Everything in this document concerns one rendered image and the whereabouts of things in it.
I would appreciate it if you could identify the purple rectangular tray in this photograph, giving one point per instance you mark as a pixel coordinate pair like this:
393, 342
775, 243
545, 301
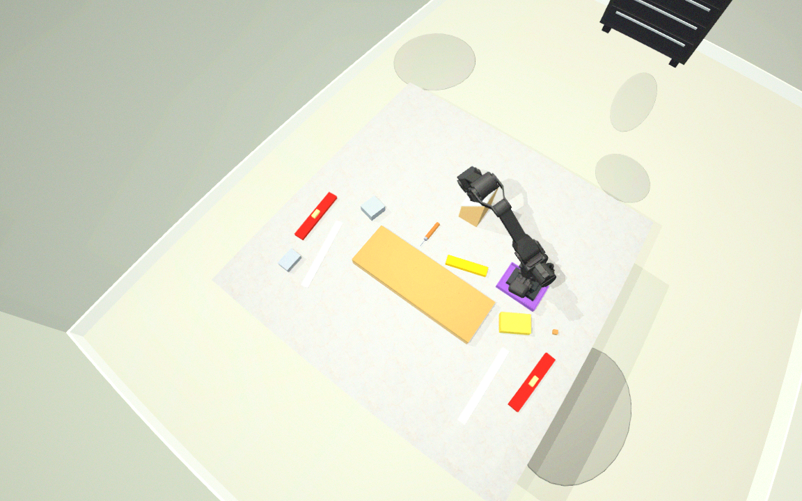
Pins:
527, 303

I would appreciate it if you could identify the red flat bar with yellow rectangle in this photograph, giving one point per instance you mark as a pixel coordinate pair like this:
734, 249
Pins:
315, 216
531, 382

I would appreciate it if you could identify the white flat strip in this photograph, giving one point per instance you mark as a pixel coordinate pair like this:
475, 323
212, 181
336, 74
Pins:
470, 407
321, 255

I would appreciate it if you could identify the long wooden plank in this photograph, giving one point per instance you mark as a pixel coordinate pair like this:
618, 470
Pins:
423, 283

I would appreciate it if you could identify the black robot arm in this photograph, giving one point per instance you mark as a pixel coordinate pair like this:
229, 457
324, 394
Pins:
477, 187

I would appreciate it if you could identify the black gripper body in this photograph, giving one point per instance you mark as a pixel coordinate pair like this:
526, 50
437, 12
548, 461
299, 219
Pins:
520, 288

